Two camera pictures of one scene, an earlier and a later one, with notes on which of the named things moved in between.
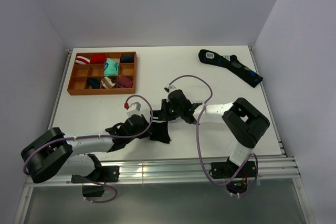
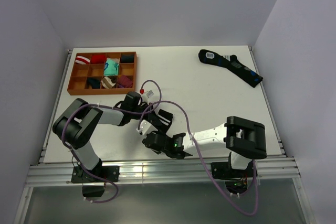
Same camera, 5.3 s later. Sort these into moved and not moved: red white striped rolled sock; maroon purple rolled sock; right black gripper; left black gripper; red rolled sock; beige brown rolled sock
Moved: left black gripper; right black gripper
Not moved: beige brown rolled sock; red rolled sock; maroon purple rolled sock; red white striped rolled sock
